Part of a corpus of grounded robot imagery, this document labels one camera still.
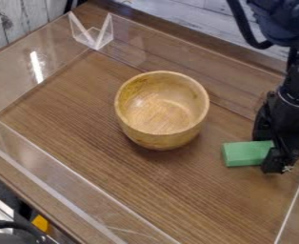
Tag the green rectangular block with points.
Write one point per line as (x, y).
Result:
(243, 154)

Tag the brown wooden bowl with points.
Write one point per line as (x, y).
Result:
(162, 107)

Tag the clear acrylic tray wall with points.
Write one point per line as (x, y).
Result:
(88, 214)

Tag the clear acrylic corner bracket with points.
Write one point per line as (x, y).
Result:
(95, 38)

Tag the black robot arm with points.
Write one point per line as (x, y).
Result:
(278, 20)

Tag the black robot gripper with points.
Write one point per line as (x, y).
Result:
(278, 123)

